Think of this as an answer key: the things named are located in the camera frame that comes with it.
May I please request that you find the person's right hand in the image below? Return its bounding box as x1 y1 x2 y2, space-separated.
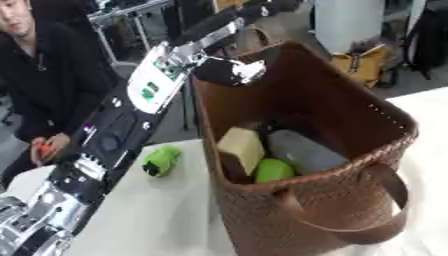
28 136 49 168

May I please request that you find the person's left hand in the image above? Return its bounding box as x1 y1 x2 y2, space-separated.
40 132 74 164

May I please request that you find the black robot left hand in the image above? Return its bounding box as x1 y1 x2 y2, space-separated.
171 6 270 87

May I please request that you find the small orange object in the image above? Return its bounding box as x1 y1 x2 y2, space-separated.
36 143 55 161

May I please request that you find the person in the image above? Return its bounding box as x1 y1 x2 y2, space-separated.
0 0 123 188

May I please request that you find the beige block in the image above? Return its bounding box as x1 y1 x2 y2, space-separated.
215 126 268 176

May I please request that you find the dark brown block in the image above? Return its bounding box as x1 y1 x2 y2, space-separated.
217 151 256 185

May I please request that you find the green and black toy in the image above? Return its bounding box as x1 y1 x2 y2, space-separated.
140 144 184 178

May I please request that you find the green round toy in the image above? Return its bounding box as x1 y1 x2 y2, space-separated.
252 157 298 185

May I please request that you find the grey soft object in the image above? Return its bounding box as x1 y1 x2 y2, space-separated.
266 129 352 176

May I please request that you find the white cabinet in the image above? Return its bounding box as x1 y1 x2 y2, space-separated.
313 0 387 55

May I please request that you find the yellow bag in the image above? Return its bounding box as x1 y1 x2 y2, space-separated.
327 44 391 89

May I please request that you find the black bag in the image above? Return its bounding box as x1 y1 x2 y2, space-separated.
404 0 448 74

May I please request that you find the metal frame table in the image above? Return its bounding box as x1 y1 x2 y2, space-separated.
85 0 177 65

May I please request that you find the brown woven basket with handles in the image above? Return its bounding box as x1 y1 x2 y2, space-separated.
190 24 422 256

